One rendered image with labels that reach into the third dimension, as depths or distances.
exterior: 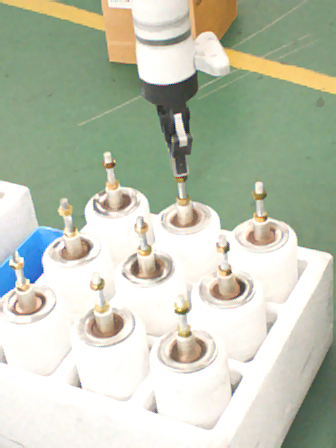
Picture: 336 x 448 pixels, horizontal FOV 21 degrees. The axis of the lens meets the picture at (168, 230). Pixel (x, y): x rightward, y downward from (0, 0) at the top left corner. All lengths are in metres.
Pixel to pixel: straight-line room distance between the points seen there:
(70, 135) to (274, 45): 0.58
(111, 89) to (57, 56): 0.25
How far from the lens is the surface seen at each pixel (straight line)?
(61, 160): 1.96
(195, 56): 1.17
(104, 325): 1.16
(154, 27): 1.13
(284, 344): 1.23
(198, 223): 1.31
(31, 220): 1.60
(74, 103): 2.16
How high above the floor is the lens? 1.05
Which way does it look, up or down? 38 degrees down
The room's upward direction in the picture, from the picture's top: 8 degrees counter-clockwise
